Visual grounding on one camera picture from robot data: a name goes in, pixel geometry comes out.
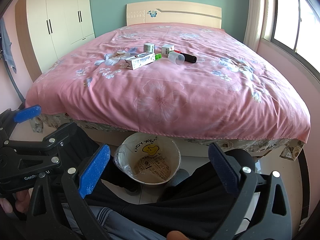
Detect cream wardrobe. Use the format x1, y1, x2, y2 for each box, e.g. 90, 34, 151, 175
15, 0, 95, 81

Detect hanging blue grey cloth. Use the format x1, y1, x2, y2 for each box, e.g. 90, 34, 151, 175
0, 18, 17, 74

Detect green lego brick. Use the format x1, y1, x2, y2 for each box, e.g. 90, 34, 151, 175
155, 54, 162, 60

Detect white paper trash bin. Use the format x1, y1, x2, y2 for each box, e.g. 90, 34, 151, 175
114, 133, 181, 186

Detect floral bed skirt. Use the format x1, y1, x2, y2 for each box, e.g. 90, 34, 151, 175
30, 114, 305, 161

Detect clear plastic cup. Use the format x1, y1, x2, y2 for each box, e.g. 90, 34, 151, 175
168, 51, 185, 65

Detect white green yogurt cup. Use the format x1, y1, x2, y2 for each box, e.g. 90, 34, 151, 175
143, 42, 155, 53

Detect cream curtain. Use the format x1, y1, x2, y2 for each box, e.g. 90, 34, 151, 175
244, 0, 265, 51

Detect grey jacket sleeve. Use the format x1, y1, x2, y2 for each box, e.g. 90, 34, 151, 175
62, 203, 166, 240

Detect pink floral bedspread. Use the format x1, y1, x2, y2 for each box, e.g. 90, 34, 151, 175
26, 23, 311, 142

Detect person's left hand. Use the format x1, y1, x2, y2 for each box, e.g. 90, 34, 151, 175
0, 189, 30, 215

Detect white medicine box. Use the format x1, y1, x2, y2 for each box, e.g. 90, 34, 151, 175
161, 44, 175, 57

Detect cream wooden headboard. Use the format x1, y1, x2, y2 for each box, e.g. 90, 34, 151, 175
126, 1, 222, 29

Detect white blue milk carton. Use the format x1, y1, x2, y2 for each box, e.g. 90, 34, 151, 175
125, 53, 155, 70

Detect black foam cylinder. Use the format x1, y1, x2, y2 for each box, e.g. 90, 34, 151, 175
181, 53, 197, 63

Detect window with frame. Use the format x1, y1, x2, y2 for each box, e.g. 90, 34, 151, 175
263, 0, 319, 80

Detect person's black trouser legs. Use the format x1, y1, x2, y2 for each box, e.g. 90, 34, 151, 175
62, 127, 256, 240

